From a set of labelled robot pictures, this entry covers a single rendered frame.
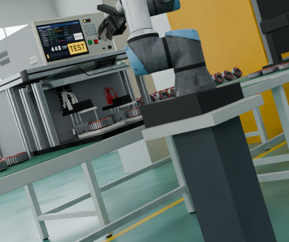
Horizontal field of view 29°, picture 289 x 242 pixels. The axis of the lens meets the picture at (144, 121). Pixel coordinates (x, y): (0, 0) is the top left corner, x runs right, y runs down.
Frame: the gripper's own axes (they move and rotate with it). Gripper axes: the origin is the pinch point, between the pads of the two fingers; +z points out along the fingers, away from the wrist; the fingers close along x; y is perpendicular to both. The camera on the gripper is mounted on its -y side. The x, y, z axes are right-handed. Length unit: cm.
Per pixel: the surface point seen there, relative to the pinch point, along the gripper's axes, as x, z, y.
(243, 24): 326, 115, -61
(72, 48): -11.6, 7.5, -1.2
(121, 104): 0.0, 13.5, 30.8
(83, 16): 0.8, 1.6, -14.0
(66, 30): -11.8, 3.7, -9.4
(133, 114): -1.0, 9.7, 39.0
